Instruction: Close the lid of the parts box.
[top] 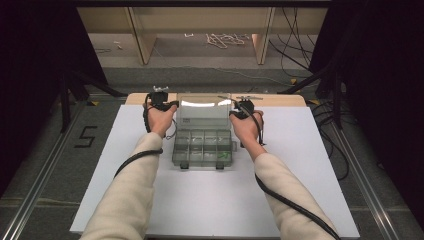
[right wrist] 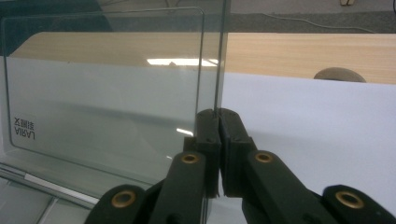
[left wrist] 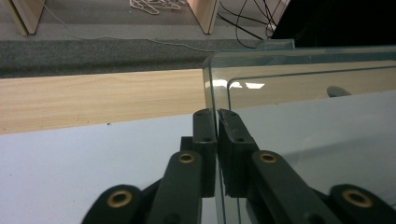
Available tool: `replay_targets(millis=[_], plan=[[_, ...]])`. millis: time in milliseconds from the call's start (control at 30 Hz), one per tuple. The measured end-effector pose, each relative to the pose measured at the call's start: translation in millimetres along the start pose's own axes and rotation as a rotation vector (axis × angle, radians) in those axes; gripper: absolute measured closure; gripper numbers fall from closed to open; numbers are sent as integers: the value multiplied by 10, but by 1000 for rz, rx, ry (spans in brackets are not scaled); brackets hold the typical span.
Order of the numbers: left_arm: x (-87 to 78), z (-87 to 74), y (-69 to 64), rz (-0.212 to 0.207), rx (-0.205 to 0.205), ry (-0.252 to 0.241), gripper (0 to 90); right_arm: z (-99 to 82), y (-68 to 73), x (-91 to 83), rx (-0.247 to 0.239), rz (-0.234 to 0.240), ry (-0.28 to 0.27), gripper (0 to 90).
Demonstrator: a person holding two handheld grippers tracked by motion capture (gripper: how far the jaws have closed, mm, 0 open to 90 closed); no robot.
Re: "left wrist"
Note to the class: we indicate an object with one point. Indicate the light wooden desk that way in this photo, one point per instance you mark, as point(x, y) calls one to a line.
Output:
point(28, 12)

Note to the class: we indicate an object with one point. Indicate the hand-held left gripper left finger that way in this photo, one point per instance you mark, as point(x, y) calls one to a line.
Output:
point(204, 137)

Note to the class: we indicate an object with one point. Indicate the transparent grey compartment box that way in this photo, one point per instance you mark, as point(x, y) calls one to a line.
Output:
point(311, 140)

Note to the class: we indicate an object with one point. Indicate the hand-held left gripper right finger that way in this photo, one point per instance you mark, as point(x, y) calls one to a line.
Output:
point(233, 140)

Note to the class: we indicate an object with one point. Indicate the white board table cover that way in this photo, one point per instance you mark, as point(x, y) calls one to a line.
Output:
point(62, 171)

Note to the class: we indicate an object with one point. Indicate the light wooden table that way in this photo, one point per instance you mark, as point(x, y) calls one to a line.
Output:
point(93, 96)

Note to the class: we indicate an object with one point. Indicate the dark round table grommet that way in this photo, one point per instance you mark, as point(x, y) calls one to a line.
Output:
point(337, 91)

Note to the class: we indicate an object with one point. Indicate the dark curtain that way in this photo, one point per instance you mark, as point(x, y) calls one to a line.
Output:
point(336, 21)

